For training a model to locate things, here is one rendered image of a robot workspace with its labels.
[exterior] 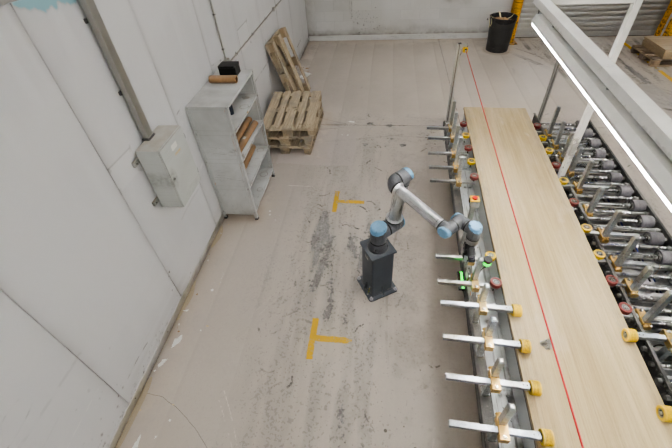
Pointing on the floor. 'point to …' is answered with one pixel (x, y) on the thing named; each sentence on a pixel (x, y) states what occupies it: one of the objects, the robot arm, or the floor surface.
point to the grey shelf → (236, 202)
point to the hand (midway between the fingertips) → (466, 262)
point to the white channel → (637, 103)
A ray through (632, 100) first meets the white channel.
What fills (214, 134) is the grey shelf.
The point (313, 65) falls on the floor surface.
